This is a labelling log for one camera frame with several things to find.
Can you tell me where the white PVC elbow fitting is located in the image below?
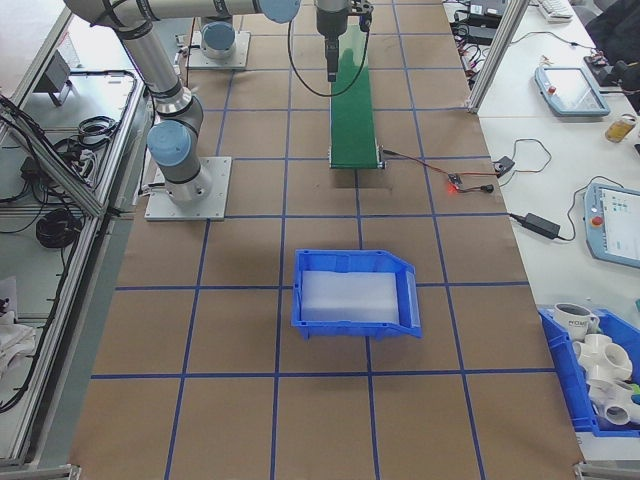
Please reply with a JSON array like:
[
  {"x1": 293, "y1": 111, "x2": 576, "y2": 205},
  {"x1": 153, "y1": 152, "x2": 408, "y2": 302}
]
[{"x1": 587, "y1": 377, "x2": 640, "y2": 427}]

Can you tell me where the green belt conveyor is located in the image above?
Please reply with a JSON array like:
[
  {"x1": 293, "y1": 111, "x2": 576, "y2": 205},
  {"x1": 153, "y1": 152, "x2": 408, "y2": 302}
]
[{"x1": 327, "y1": 22, "x2": 386, "y2": 172}]

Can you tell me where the black laptop power brick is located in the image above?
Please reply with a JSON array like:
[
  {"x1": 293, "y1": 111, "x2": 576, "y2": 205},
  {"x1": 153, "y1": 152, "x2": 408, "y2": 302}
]
[{"x1": 462, "y1": 24, "x2": 496, "y2": 45}]

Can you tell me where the flat black labelled device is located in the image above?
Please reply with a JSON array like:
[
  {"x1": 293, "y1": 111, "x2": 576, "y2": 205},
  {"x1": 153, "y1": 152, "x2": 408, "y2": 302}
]
[{"x1": 467, "y1": 0, "x2": 507, "y2": 16}]

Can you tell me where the white keyboard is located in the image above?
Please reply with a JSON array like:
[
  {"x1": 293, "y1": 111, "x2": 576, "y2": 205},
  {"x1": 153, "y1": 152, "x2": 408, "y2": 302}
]
[{"x1": 539, "y1": 0, "x2": 575, "y2": 24}]

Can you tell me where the white foam block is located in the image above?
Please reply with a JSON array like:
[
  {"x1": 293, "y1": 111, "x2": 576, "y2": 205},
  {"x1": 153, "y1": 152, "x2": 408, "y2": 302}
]
[{"x1": 298, "y1": 269, "x2": 404, "y2": 325}]

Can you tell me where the grey teach pendant blank screen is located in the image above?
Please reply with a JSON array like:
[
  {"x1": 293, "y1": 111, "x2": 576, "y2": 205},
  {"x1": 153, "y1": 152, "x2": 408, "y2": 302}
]
[{"x1": 533, "y1": 64, "x2": 612, "y2": 119}]

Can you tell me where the long black power adapter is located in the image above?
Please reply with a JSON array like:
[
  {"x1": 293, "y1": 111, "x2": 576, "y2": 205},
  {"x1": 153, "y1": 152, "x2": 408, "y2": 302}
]
[{"x1": 522, "y1": 212, "x2": 562, "y2": 240}]

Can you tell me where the blue bin with foam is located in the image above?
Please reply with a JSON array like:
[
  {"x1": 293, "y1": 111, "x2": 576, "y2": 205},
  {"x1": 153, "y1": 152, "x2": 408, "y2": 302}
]
[{"x1": 291, "y1": 248, "x2": 425, "y2": 342}]

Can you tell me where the grey metal box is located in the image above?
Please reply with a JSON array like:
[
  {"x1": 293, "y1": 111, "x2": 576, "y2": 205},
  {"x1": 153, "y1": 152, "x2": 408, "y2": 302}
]
[{"x1": 33, "y1": 49, "x2": 75, "y2": 107}]

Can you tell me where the black bag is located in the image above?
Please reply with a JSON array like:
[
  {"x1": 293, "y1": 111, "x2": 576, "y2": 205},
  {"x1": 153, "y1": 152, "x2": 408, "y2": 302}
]
[{"x1": 587, "y1": 0, "x2": 640, "y2": 94}]

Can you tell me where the yellow jar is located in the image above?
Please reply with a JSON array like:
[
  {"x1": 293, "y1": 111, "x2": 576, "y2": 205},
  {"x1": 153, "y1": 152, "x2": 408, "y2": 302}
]
[{"x1": 604, "y1": 113, "x2": 639, "y2": 145}]

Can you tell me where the grey teach pendant lit screen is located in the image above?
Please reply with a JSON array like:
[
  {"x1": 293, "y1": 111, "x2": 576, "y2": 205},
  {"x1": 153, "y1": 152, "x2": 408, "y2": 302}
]
[{"x1": 581, "y1": 180, "x2": 640, "y2": 265}]

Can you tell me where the white printed mug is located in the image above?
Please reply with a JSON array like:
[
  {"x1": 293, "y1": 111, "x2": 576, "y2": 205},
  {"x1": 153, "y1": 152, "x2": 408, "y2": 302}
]
[{"x1": 553, "y1": 302, "x2": 601, "y2": 337}]

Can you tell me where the blue bin with fittings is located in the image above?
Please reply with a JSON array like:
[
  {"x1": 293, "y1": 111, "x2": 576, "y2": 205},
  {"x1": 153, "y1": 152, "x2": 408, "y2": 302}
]
[{"x1": 537, "y1": 298, "x2": 640, "y2": 437}]

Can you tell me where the white PVC cross fitting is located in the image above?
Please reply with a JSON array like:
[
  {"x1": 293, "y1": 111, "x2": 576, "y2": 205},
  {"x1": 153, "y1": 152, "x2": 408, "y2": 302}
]
[{"x1": 572, "y1": 332, "x2": 635, "y2": 386}]

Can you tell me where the white cloth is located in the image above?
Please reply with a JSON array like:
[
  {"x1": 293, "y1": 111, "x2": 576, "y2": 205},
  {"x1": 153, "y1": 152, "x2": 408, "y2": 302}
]
[{"x1": 0, "y1": 276, "x2": 37, "y2": 374}]

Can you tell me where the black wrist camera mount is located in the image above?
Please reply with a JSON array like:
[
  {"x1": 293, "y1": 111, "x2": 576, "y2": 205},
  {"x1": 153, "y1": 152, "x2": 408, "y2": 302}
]
[{"x1": 348, "y1": 0, "x2": 375, "y2": 34}]

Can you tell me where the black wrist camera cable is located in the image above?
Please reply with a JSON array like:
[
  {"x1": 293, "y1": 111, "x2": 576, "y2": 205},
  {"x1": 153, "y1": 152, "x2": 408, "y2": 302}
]
[{"x1": 286, "y1": 17, "x2": 371, "y2": 99}]

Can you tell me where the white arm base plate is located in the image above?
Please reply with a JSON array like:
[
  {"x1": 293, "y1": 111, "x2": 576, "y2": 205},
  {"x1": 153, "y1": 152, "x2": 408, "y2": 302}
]
[
  {"x1": 144, "y1": 156, "x2": 234, "y2": 222},
  {"x1": 187, "y1": 30, "x2": 252, "y2": 71}
]

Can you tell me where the red black conveyor wire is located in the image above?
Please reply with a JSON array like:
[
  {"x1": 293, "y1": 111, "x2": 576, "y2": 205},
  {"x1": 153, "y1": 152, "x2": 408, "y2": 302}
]
[{"x1": 382, "y1": 147, "x2": 454, "y2": 179}]

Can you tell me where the aluminium camera post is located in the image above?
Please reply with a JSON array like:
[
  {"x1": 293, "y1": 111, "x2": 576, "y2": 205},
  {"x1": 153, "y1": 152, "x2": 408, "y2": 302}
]
[{"x1": 467, "y1": 0, "x2": 524, "y2": 116}]

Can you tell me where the black cable bundle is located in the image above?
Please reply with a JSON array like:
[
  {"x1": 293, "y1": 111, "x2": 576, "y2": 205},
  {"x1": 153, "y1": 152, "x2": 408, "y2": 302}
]
[{"x1": 52, "y1": 113, "x2": 129, "y2": 169}]

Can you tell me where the metal V-shaped frame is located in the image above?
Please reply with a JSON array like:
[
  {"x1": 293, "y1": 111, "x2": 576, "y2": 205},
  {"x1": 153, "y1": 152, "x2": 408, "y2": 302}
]
[{"x1": 0, "y1": 0, "x2": 151, "y2": 469}]

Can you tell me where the black coiled cable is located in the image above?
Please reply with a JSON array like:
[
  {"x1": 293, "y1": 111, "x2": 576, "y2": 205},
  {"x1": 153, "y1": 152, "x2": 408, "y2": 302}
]
[{"x1": 35, "y1": 206, "x2": 84, "y2": 250}]

